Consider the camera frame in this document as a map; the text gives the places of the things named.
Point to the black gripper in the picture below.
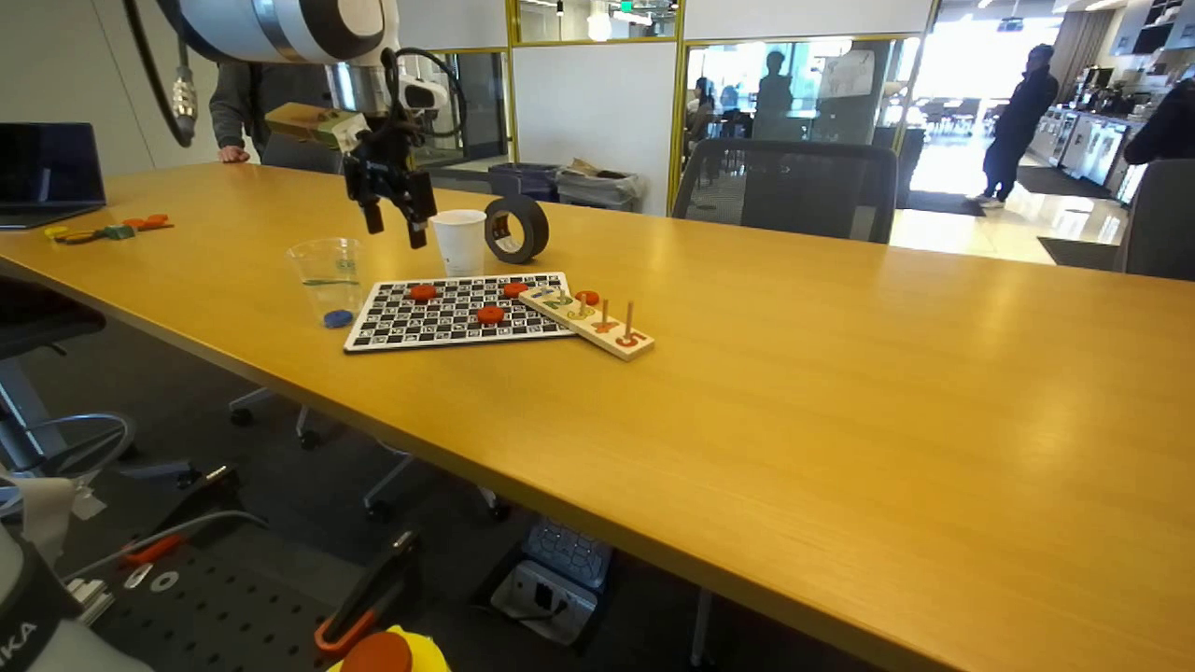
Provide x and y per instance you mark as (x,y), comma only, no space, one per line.
(389,170)

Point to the blue disc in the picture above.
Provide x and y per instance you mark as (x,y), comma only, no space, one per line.
(338,318)

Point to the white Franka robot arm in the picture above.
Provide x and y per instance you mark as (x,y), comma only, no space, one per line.
(276,23)

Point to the white object beside robot base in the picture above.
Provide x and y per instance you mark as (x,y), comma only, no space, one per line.
(44,507)

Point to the white paper cup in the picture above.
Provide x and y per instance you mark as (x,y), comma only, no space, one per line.
(456,243)

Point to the transparent plastic cup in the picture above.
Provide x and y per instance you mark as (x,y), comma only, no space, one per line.
(327,283)

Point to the checkered marker board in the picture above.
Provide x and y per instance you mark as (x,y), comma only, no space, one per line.
(411,328)

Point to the black tape roll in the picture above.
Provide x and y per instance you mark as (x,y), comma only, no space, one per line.
(539,225)

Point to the wooden number peg board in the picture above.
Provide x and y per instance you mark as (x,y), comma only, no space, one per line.
(610,334)

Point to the chair base with casters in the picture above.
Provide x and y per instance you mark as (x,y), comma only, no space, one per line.
(389,482)

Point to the small orange green tool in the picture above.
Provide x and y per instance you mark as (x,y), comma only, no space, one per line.
(119,231)

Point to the black laptop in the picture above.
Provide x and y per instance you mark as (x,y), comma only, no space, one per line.
(49,170)

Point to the black orange hand clamp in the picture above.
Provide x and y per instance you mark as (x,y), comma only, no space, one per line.
(374,592)

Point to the person behind glass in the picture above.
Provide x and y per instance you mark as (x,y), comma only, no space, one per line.
(774,87)

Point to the grey floor power box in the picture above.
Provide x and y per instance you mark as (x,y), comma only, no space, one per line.
(547,599)

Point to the blue grey chair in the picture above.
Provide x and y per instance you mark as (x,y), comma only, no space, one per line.
(40,435)

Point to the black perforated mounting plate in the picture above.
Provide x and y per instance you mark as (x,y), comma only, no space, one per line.
(225,619)

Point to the yellow red emergency stop button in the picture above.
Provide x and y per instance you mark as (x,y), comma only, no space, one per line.
(398,656)

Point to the person in dark clothes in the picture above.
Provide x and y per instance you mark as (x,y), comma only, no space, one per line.
(1016,124)

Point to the person in black top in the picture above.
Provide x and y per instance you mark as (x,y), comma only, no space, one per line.
(1163,124)

